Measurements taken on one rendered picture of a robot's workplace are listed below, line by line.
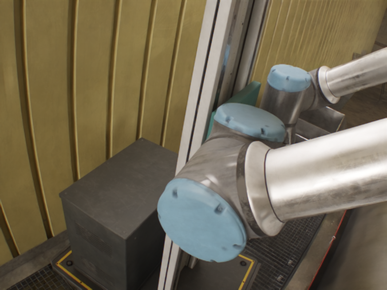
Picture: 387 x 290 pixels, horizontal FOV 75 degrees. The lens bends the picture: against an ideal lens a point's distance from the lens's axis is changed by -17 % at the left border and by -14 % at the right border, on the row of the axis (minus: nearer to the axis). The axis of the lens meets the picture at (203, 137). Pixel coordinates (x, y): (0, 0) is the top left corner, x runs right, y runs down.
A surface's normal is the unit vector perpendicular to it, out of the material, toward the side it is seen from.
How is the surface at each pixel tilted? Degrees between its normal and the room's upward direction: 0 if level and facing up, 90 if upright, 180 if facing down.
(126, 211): 0
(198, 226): 93
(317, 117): 90
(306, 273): 1
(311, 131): 92
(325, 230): 1
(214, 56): 90
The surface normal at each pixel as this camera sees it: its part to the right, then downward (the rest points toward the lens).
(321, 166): -0.55, -0.27
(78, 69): 0.78, 0.43
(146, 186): 0.18, -0.84
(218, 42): -0.44, 0.39
